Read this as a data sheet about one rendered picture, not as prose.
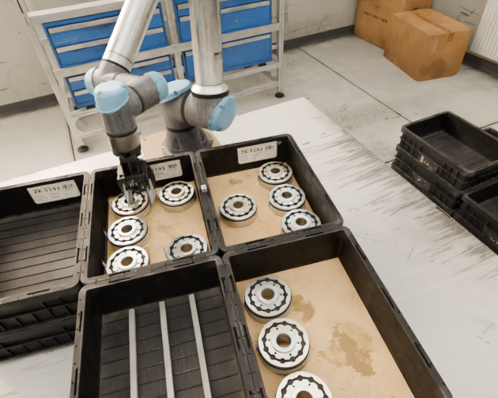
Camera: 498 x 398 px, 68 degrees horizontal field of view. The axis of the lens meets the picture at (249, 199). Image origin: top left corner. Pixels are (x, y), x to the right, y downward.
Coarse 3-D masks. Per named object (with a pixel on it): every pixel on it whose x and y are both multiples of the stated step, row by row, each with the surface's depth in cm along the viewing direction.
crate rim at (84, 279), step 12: (168, 156) 108; (180, 156) 108; (192, 156) 107; (108, 168) 105; (204, 192) 96; (204, 204) 93; (84, 240) 86; (216, 240) 84; (84, 252) 83; (204, 252) 82; (216, 252) 81; (84, 264) 81; (156, 264) 80; (168, 264) 80; (84, 276) 78; (96, 276) 78; (108, 276) 78
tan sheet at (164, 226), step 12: (156, 204) 108; (108, 216) 105; (156, 216) 104; (168, 216) 104; (180, 216) 104; (192, 216) 104; (108, 228) 102; (156, 228) 101; (168, 228) 101; (180, 228) 101; (192, 228) 100; (204, 228) 100; (156, 240) 98; (168, 240) 98; (108, 252) 96; (156, 252) 95
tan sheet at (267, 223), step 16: (224, 176) 116; (240, 176) 115; (256, 176) 115; (224, 192) 110; (240, 192) 110; (256, 192) 110; (304, 208) 104; (224, 224) 101; (256, 224) 100; (272, 224) 100; (224, 240) 97; (240, 240) 96
